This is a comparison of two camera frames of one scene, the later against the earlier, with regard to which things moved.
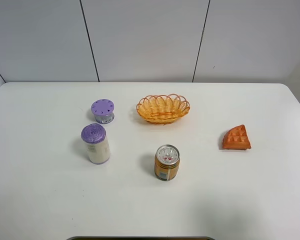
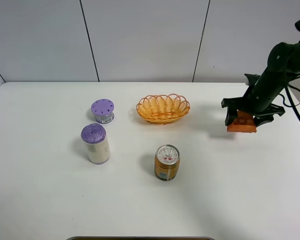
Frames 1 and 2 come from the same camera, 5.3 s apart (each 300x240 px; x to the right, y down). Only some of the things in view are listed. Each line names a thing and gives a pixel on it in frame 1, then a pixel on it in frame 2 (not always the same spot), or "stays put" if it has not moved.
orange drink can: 166,163 stays put
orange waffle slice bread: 236,138 → 244,123
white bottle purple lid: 94,135 stays put
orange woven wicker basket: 163,109 stays put
